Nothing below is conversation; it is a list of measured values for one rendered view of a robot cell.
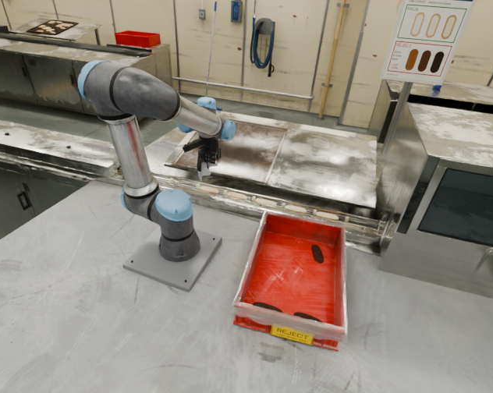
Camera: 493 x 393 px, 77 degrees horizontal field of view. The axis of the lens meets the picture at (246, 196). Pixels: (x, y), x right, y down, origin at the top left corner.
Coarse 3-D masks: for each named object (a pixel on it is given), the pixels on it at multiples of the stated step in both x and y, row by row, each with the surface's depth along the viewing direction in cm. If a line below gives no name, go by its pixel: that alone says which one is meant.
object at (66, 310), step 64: (0, 256) 112; (64, 256) 114; (128, 256) 115; (0, 320) 91; (64, 320) 93; (128, 320) 94; (192, 320) 95; (384, 320) 99; (448, 320) 100; (0, 384) 78; (64, 384) 78; (128, 384) 79; (192, 384) 80; (256, 384) 81; (320, 384) 82; (384, 384) 83; (448, 384) 84
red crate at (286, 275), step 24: (264, 240) 126; (288, 240) 127; (264, 264) 115; (288, 264) 116; (312, 264) 117; (264, 288) 106; (288, 288) 107; (312, 288) 108; (288, 312) 99; (312, 312) 100
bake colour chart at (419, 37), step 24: (408, 0) 153; (432, 0) 151; (456, 0) 149; (408, 24) 159; (432, 24) 156; (456, 24) 154; (408, 48) 164; (432, 48) 162; (456, 48) 160; (384, 72) 173; (408, 72) 170; (432, 72) 168
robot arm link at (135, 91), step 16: (128, 80) 75; (144, 80) 76; (160, 80) 80; (128, 96) 76; (144, 96) 76; (160, 96) 79; (176, 96) 83; (128, 112) 80; (144, 112) 80; (160, 112) 81; (176, 112) 84; (192, 112) 92; (208, 112) 102; (192, 128) 100; (208, 128) 103; (224, 128) 110
